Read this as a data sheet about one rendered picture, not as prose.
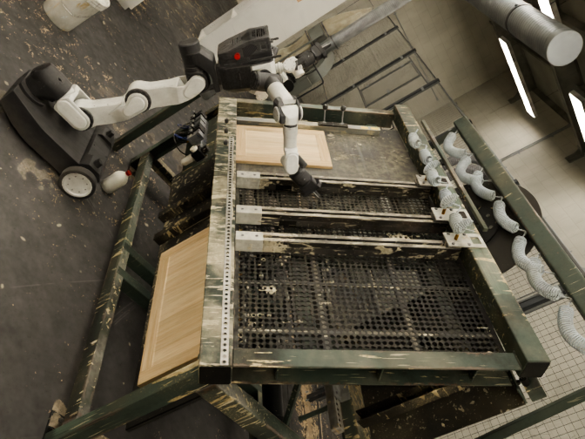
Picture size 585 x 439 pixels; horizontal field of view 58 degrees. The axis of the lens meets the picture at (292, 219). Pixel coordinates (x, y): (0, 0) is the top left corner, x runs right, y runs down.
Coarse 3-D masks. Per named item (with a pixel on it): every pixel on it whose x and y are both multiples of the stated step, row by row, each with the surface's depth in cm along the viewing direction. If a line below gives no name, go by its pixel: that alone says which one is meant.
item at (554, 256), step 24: (456, 120) 382; (432, 144) 389; (480, 144) 351; (504, 192) 311; (528, 216) 290; (552, 240) 271; (552, 264) 262; (288, 288) 262; (576, 288) 247; (288, 408) 232; (552, 408) 226; (504, 432) 234
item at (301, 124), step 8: (240, 120) 337; (248, 120) 338; (256, 120) 339; (264, 120) 340; (272, 120) 342; (304, 128) 344; (312, 128) 344; (320, 128) 345; (328, 128) 345; (336, 128) 346; (344, 128) 346; (352, 128) 347; (360, 128) 348; (368, 128) 350
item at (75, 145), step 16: (48, 64) 281; (32, 80) 280; (48, 80) 279; (64, 80) 285; (16, 96) 274; (32, 96) 282; (48, 96) 284; (16, 112) 277; (32, 112) 278; (48, 112) 291; (16, 128) 280; (32, 128) 279; (48, 128) 284; (64, 128) 298; (96, 128) 325; (32, 144) 284; (48, 144) 285; (64, 144) 291; (80, 144) 304; (96, 144) 314; (112, 144) 330; (48, 160) 291; (64, 160) 291; (80, 160) 296; (96, 160) 300; (96, 176) 299
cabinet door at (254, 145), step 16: (240, 128) 332; (256, 128) 335; (272, 128) 338; (240, 144) 317; (256, 144) 320; (272, 144) 322; (304, 144) 327; (320, 144) 329; (240, 160) 302; (256, 160) 304; (272, 160) 306; (320, 160) 313
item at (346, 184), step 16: (240, 176) 279; (256, 176) 281; (272, 176) 285; (288, 176) 285; (320, 176) 289; (416, 176) 294; (336, 192) 290; (352, 192) 290; (368, 192) 291; (384, 192) 292; (400, 192) 293; (416, 192) 294
